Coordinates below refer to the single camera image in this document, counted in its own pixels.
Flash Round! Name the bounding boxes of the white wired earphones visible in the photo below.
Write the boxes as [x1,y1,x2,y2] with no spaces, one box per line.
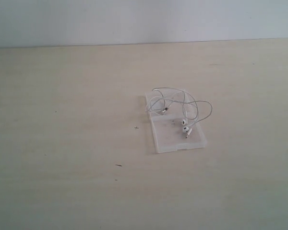
[145,87,213,138]

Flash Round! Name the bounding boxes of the clear plastic storage case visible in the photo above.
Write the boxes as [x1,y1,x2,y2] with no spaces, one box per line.
[145,91,210,153]

